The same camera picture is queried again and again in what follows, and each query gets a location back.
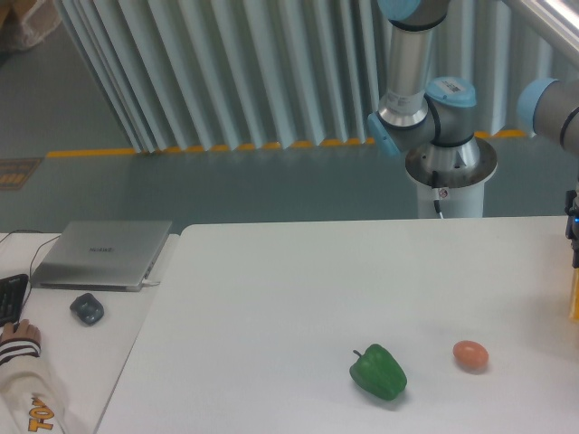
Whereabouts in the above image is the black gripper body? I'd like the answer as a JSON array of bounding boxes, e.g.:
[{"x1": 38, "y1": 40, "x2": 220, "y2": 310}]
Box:
[{"x1": 565, "y1": 190, "x2": 578, "y2": 269}]

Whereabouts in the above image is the white striped sleeve forearm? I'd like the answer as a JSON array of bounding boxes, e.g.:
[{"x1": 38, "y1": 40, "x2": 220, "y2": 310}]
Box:
[{"x1": 1, "y1": 338, "x2": 70, "y2": 433}]

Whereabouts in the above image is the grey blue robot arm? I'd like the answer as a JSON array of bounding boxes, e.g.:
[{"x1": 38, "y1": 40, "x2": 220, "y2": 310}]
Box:
[{"x1": 367, "y1": 1, "x2": 578, "y2": 219}]

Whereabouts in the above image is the green bell pepper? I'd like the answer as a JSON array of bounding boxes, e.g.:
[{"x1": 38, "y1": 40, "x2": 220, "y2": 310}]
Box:
[{"x1": 349, "y1": 344, "x2": 408, "y2": 401}]

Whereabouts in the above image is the person's hand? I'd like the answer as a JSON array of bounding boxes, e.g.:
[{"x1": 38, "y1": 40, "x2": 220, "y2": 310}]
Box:
[{"x1": 1, "y1": 319, "x2": 42, "y2": 345}]

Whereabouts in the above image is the yellow container edge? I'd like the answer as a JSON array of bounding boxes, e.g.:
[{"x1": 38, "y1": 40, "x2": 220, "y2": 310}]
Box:
[{"x1": 568, "y1": 268, "x2": 579, "y2": 322}]

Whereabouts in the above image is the brown egg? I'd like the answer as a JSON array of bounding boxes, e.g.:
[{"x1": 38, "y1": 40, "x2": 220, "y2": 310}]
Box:
[{"x1": 452, "y1": 340, "x2": 489, "y2": 370}]

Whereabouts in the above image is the grey folding partition screen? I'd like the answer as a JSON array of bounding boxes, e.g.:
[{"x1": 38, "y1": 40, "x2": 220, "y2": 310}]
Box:
[{"x1": 56, "y1": 1, "x2": 578, "y2": 153}]

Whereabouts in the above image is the silver closed laptop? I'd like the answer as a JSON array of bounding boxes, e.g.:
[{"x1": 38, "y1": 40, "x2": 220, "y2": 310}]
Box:
[{"x1": 31, "y1": 221, "x2": 172, "y2": 292}]

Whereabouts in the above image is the black earbud case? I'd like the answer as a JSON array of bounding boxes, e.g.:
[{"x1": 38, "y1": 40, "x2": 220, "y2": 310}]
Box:
[{"x1": 70, "y1": 293, "x2": 105, "y2": 326}]

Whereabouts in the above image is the black keyboard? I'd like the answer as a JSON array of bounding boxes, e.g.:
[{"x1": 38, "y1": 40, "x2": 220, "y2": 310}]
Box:
[{"x1": 0, "y1": 274, "x2": 29, "y2": 326}]

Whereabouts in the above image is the brown cardboard box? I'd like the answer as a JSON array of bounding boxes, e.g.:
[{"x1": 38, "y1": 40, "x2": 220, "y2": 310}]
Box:
[{"x1": 1, "y1": 1, "x2": 62, "y2": 54}]

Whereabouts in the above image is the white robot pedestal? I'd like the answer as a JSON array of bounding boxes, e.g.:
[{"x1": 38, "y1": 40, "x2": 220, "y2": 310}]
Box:
[{"x1": 405, "y1": 137, "x2": 498, "y2": 219}]

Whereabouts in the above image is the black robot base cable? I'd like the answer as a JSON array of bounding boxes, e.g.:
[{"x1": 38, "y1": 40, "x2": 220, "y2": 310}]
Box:
[{"x1": 430, "y1": 170, "x2": 445, "y2": 221}]

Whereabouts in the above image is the black laptop cable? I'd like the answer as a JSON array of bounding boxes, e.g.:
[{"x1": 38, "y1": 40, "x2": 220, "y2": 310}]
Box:
[{"x1": 0, "y1": 229, "x2": 62, "y2": 317}]

